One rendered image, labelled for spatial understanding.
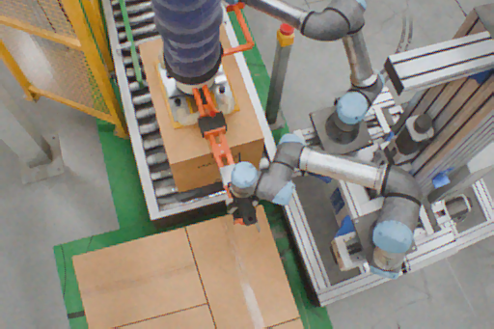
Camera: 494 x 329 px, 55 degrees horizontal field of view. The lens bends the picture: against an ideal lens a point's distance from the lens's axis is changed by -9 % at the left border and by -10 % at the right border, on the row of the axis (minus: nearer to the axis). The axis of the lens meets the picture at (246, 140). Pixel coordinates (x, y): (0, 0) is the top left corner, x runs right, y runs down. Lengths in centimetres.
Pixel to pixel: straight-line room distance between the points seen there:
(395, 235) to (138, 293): 144
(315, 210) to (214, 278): 78
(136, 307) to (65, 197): 106
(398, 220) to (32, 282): 237
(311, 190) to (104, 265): 124
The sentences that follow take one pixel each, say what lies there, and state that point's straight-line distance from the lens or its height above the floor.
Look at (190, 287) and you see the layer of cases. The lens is 250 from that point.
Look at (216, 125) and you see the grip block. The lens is 196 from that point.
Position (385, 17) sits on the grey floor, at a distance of 395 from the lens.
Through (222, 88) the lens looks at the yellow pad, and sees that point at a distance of 214.
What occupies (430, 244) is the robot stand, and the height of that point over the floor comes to 96.
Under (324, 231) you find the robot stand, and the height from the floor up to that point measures 21.
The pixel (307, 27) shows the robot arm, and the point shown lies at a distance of 177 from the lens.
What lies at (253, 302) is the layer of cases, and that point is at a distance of 249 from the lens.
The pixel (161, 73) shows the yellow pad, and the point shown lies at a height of 111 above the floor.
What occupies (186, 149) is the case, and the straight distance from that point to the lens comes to 209.
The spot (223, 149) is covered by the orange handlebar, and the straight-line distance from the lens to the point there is 193.
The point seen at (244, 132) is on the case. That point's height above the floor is 109.
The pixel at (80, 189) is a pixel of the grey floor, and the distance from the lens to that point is 329.
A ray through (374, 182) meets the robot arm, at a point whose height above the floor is 161.
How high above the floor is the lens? 302
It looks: 67 degrees down
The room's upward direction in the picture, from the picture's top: 5 degrees clockwise
